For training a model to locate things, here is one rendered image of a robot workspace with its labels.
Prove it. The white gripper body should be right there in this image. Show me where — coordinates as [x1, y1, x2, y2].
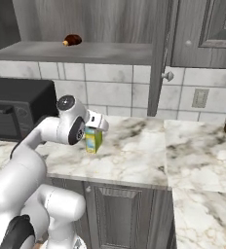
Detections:
[95, 113, 110, 132]

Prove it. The green yellow food box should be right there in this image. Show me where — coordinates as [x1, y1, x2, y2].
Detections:
[85, 125, 104, 155]

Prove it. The brown round food item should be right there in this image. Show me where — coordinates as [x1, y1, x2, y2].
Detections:
[62, 33, 84, 47]

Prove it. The grey open cabinet door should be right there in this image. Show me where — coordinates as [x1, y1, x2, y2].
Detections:
[146, 0, 173, 118]

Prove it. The black microwave oven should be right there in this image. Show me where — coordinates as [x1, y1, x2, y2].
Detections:
[0, 77, 59, 142]

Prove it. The grey wall outlet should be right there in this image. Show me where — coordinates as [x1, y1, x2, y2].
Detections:
[191, 88, 210, 109]

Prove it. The grey open wall cabinet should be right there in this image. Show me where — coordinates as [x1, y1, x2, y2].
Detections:
[0, 0, 156, 66]

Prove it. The grey closed wall cabinet door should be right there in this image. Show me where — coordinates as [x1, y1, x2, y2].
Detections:
[170, 0, 226, 70]

